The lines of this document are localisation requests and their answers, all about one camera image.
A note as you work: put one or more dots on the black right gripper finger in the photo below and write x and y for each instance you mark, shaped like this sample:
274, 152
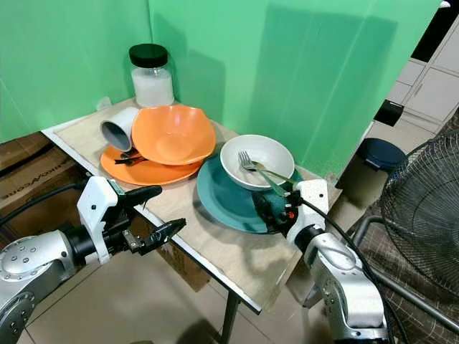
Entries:
264, 206

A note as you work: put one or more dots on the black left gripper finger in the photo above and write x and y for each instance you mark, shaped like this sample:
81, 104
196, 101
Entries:
145, 193
166, 233

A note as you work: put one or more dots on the teal plate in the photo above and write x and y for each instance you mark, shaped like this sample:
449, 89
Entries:
226, 201

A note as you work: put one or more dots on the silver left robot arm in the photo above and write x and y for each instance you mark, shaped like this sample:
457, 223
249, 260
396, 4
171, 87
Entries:
36, 269

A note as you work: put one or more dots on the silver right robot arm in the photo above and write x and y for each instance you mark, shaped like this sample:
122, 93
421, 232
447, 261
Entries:
348, 283

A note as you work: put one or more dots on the orange plate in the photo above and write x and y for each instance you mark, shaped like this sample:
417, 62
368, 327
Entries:
154, 173

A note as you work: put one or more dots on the black utensil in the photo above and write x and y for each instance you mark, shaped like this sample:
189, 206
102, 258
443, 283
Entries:
128, 158

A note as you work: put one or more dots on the silver fork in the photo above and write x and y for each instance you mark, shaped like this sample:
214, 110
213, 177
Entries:
248, 162

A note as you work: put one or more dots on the wood top folding table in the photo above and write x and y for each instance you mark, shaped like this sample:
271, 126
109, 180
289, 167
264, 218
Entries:
219, 247

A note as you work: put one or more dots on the white bowl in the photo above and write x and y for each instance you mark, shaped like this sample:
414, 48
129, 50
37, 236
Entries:
269, 152

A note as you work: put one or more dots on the orange bowl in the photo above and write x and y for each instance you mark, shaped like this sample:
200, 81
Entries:
176, 135

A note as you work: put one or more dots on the grey white cup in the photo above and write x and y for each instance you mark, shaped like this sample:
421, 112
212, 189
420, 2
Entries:
123, 123

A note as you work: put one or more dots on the glass jar black lid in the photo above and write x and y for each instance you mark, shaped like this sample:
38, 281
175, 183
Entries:
152, 86

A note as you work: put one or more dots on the dark blue round bin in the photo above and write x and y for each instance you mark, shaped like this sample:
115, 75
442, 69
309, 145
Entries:
381, 152

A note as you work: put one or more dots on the green backdrop board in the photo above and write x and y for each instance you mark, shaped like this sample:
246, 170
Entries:
294, 79
64, 57

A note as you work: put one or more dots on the black clamp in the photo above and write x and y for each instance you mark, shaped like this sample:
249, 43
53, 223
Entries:
390, 113

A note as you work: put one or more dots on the brown checked fabric seat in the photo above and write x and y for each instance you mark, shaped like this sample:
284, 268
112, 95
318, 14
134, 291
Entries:
423, 322

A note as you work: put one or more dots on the white cabinet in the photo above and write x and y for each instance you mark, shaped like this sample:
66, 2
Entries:
430, 89

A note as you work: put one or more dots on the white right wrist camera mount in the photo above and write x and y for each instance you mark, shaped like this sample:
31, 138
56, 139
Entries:
310, 202

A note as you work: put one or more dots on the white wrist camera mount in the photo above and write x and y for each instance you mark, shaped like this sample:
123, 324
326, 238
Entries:
310, 202
97, 206

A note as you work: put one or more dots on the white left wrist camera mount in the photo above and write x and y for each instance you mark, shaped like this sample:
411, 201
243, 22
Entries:
97, 206

